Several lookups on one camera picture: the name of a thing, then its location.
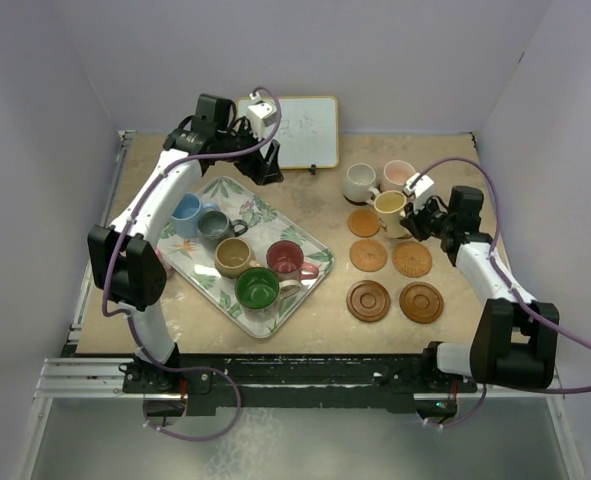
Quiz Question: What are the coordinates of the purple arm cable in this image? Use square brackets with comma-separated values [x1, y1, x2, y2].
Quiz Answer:
[405, 157, 591, 396]
[100, 87, 282, 374]

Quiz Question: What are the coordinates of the orange wooden coaster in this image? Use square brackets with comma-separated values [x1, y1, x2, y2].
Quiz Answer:
[347, 209, 380, 238]

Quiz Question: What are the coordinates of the woven bamboo coaster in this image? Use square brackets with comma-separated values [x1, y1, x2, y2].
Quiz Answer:
[392, 241, 433, 278]
[349, 239, 388, 272]

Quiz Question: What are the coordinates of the aluminium frame rail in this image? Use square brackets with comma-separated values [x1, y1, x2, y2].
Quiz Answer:
[34, 355, 566, 401]

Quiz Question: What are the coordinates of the grey blue ceramic cup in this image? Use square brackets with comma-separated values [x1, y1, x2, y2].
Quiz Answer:
[198, 210, 249, 252]

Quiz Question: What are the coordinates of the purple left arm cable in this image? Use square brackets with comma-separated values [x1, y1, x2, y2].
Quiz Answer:
[100, 87, 282, 374]

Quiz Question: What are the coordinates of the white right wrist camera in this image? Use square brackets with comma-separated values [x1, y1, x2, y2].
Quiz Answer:
[402, 173, 435, 202]

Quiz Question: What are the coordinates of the white ceramic cup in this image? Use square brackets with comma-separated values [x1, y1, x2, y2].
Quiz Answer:
[342, 163, 380, 204]

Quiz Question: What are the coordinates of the light blue ceramic cup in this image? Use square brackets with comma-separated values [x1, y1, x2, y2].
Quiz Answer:
[171, 193, 220, 239]

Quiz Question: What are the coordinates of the pink ceramic cup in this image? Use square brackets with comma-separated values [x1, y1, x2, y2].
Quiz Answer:
[380, 160, 416, 191]

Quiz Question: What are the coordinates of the green ceramic cup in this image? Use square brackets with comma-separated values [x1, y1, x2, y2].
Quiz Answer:
[234, 267, 303, 311]

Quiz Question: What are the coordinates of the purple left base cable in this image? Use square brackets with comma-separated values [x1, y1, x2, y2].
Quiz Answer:
[142, 368, 246, 444]

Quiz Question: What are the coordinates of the black front rail base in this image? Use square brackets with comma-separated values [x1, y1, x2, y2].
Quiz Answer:
[119, 350, 477, 416]

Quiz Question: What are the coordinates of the yellow ceramic cup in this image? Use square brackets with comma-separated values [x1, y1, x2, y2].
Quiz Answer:
[373, 190, 412, 239]

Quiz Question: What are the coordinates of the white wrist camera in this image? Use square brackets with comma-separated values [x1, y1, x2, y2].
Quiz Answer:
[245, 94, 278, 140]
[402, 173, 435, 202]

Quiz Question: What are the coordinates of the small whiteboard with stand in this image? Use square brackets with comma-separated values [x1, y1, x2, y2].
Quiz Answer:
[237, 95, 340, 174]

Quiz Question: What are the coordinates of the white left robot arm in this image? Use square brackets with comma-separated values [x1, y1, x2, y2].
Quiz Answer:
[87, 87, 283, 392]

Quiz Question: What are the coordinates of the brown ringed coaster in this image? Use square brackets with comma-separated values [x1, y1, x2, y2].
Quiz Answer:
[399, 282, 444, 324]
[346, 280, 391, 323]

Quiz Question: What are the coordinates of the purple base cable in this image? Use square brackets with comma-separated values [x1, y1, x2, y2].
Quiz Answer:
[421, 379, 489, 432]
[142, 368, 246, 444]

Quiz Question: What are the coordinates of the red ceramic cup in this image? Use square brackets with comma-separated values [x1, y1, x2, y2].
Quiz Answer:
[266, 240, 319, 282]

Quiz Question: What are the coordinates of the dark walnut coaster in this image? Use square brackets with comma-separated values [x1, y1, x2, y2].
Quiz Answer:
[344, 197, 370, 206]

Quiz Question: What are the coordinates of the tan ceramic cup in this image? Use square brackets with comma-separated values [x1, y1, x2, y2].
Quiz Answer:
[214, 238, 261, 279]

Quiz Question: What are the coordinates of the floral serving tray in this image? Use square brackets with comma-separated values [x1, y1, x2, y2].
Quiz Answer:
[158, 176, 334, 339]

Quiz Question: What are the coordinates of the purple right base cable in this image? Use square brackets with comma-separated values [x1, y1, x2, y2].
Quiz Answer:
[421, 379, 489, 432]

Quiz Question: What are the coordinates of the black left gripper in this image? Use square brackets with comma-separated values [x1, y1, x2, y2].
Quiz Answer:
[216, 118, 283, 185]

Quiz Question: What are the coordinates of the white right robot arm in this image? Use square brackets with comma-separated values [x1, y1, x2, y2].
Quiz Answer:
[400, 186, 559, 391]

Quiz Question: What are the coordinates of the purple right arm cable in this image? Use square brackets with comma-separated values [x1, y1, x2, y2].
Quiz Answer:
[405, 157, 591, 396]

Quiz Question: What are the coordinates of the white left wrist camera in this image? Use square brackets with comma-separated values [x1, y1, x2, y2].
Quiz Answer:
[245, 94, 278, 140]

